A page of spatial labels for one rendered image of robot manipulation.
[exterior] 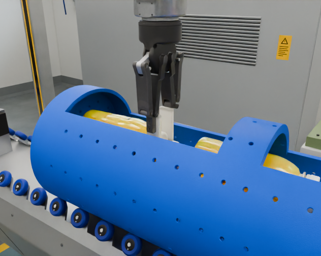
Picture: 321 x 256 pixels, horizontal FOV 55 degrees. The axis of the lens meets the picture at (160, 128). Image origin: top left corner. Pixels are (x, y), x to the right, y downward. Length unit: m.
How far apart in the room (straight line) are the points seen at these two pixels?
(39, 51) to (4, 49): 4.01
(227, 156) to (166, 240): 0.18
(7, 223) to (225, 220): 0.68
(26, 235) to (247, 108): 1.71
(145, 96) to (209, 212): 0.22
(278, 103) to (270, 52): 0.33
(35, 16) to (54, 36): 4.44
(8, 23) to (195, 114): 3.67
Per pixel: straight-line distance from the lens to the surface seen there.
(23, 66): 5.54
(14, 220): 0.96
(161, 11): 0.52
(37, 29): 1.37
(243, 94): 2.23
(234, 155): 0.47
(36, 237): 0.89
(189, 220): 0.48
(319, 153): 1.05
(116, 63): 2.91
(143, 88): 0.53
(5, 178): 0.95
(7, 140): 1.19
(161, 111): 0.62
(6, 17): 5.39
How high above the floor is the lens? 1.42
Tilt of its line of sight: 23 degrees down
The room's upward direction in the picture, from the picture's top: straight up
